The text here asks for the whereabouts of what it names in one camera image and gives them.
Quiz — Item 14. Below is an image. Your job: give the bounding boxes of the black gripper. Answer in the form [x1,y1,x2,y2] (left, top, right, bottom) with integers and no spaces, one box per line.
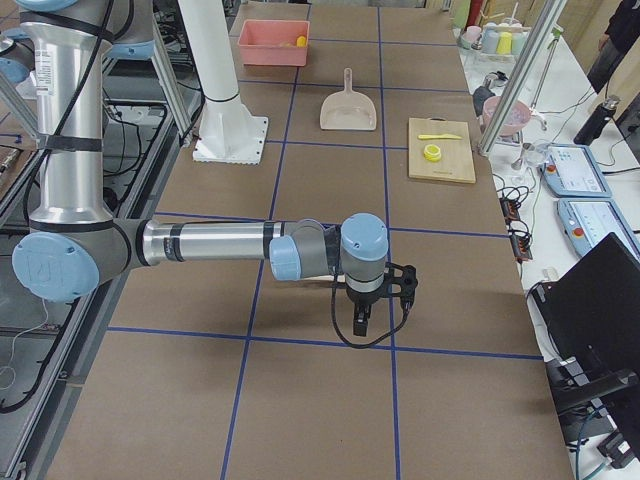
[346,288,382,336]

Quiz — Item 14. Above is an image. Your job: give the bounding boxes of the beige plastic dustpan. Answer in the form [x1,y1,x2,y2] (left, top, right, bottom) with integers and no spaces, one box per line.
[320,67,377,131]

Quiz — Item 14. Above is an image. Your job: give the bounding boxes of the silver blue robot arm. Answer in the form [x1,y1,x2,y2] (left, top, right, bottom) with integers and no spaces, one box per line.
[12,1,392,336]

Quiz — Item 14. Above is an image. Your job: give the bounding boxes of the pink plastic bin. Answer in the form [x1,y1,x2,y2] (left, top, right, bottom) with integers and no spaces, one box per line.
[237,19,310,67]

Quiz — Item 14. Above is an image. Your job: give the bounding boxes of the yellow toy lemon slice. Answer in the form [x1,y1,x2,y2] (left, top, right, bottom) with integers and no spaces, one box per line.
[423,144,442,162]

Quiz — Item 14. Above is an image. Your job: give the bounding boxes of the bamboo cutting board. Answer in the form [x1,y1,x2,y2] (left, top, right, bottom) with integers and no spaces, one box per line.
[408,118,476,184]

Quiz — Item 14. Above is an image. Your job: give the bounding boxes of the yellow plastic toy knife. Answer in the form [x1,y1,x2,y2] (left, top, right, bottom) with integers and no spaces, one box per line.
[417,133,463,141]

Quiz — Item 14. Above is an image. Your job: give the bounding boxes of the black laptop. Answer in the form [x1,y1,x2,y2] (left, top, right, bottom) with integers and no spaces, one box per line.
[529,231,640,381]

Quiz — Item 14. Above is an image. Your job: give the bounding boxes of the blue teach pendant near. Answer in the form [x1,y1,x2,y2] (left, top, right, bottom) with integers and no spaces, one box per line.
[556,198,639,259]

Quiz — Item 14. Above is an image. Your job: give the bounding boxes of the blue teach pendant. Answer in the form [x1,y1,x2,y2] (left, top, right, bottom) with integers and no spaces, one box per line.
[556,198,639,259]
[540,143,611,198]

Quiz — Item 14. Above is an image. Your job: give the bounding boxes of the pink bowl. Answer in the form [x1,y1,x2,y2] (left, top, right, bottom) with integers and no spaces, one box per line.
[482,96,534,137]

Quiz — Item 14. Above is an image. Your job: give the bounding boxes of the blue teach pendant far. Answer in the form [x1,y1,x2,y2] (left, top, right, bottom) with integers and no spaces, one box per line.
[540,143,611,198]

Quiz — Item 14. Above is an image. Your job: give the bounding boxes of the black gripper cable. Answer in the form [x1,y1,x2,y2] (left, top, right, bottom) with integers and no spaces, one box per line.
[329,272,414,350]

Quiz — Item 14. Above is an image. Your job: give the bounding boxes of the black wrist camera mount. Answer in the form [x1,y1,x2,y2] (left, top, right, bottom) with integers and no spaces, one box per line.
[382,262,418,312]

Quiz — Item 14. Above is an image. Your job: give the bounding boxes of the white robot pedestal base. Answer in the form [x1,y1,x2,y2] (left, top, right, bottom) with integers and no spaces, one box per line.
[179,0,269,165]

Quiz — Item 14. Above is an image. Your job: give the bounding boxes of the aluminium frame post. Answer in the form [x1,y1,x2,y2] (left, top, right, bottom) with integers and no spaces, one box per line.
[478,0,567,157]

